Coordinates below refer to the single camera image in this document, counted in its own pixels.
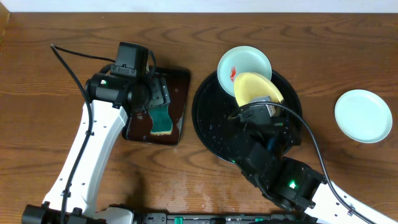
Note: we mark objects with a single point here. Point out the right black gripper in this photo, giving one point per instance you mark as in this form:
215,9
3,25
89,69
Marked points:
285,127

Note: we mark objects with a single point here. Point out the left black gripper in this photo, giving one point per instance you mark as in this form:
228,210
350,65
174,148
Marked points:
160,94

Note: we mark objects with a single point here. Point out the green scouring sponge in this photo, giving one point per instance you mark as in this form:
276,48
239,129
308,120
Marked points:
161,121

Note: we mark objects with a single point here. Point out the yellow plate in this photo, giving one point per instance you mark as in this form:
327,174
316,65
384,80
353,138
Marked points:
250,85

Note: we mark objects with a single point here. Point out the light blue plate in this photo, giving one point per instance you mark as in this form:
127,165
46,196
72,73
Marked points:
363,116
240,60

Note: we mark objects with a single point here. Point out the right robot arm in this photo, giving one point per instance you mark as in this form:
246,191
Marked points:
258,149

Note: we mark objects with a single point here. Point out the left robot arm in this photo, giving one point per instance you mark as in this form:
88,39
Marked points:
111,99

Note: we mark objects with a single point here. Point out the black rectangular tray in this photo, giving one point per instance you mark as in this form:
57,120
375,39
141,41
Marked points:
139,124

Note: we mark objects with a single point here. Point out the round black tray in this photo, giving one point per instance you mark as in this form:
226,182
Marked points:
212,106

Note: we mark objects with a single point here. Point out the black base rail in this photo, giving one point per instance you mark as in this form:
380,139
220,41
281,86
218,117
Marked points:
217,218

